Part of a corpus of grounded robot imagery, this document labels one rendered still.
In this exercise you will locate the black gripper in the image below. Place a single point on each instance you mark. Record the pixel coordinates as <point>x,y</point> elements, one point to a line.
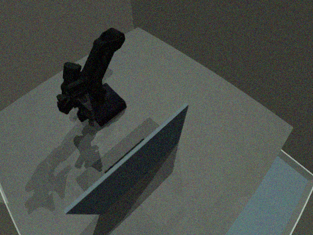
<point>81,100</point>

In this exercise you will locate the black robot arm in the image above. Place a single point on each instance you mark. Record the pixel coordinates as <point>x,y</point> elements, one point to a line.
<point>93,71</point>

